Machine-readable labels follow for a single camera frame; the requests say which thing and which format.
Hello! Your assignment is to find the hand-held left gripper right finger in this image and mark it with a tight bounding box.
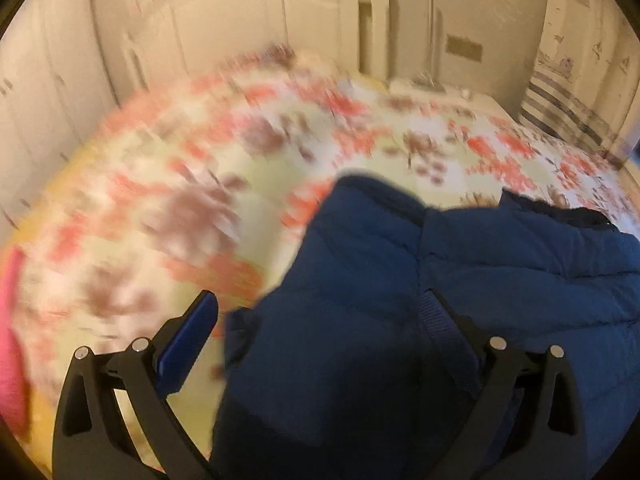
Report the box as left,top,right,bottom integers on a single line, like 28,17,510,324
420,287,588,480

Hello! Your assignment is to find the floral bedsheet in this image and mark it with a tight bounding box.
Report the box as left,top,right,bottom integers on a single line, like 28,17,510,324
0,45,640,480

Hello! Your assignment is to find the blue puffer jacket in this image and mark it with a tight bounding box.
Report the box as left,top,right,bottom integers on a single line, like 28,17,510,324
210,172,640,480

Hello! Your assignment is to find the patterned light curtain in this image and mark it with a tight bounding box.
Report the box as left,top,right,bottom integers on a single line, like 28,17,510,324
537,0,640,161

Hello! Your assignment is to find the wall switch panel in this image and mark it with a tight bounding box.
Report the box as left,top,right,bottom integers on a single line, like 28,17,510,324
445,35,485,62

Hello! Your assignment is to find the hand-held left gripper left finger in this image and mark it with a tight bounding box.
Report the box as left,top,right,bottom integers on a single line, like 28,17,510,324
50,290,221,480

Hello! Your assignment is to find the striped pillow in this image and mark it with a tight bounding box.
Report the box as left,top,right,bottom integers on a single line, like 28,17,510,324
517,57,631,161

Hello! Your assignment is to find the white nightstand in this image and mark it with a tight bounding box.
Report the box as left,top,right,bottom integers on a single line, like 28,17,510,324
390,77,521,121

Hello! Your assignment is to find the pink cloth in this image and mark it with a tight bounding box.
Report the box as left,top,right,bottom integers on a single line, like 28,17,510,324
0,247,31,436

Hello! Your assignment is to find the white bed headboard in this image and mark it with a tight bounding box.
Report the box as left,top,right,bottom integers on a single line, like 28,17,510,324
0,0,391,221

